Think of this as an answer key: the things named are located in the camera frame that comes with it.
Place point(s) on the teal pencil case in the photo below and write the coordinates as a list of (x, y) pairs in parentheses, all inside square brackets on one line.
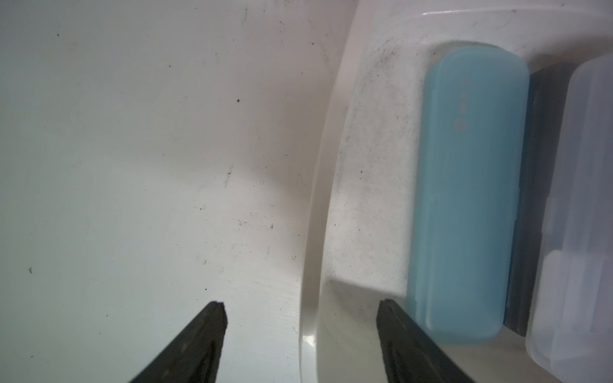
[(467, 192)]

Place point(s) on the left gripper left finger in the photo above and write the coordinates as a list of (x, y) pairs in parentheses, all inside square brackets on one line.
[(194, 354)]

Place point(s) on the black pencil case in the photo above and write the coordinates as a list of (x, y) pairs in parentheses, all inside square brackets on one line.
[(547, 95)]

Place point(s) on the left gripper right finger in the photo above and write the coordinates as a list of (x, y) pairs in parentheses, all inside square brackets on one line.
[(409, 354)]

